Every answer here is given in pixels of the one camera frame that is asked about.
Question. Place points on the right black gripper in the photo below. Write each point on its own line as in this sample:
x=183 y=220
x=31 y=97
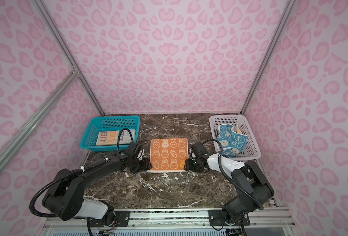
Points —
x=188 y=164

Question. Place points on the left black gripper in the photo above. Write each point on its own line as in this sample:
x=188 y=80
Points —
x=147 y=165

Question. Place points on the orange patterned towel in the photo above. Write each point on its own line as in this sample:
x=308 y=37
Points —
x=168 y=155

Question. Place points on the cream rabbit print towel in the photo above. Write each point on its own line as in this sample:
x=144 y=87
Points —
x=110 y=138

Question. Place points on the white plastic basket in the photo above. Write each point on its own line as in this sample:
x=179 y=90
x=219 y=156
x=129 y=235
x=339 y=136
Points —
x=251 y=151

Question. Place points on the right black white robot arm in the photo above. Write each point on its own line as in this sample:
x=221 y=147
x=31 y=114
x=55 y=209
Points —
x=252 y=187

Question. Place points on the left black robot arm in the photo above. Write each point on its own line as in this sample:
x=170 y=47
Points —
x=65 y=198

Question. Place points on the blue patterned towel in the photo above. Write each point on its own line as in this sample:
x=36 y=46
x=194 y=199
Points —
x=232 y=139

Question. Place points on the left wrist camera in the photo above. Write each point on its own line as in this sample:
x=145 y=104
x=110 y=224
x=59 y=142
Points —
x=134 y=150

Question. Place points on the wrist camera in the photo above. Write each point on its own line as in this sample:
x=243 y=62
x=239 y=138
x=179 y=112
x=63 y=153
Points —
x=134 y=150
x=198 y=150

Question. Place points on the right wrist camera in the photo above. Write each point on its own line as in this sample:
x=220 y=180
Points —
x=198 y=150

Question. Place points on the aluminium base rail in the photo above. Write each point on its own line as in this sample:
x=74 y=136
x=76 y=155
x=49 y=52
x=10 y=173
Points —
x=272 y=221

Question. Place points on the aluminium frame post left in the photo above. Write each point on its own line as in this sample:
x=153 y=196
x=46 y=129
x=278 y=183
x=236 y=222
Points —
x=62 y=44

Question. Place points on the aluminium frame post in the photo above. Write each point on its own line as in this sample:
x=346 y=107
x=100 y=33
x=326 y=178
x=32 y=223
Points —
x=275 y=39
x=62 y=44

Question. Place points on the aluminium frame post right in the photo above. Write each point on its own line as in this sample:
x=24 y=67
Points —
x=275 y=39

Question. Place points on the aluminium frame strut left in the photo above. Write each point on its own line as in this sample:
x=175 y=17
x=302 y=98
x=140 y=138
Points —
x=14 y=145

